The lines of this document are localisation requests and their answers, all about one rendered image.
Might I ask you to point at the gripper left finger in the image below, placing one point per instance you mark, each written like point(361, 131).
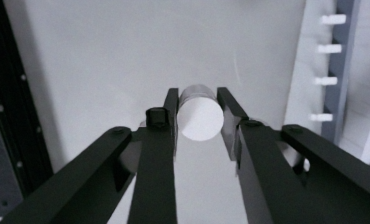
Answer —
point(84, 190)

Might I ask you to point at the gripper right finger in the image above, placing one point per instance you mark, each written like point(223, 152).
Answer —
point(272, 190)

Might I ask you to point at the white cylinder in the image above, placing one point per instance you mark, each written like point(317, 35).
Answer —
point(200, 116)

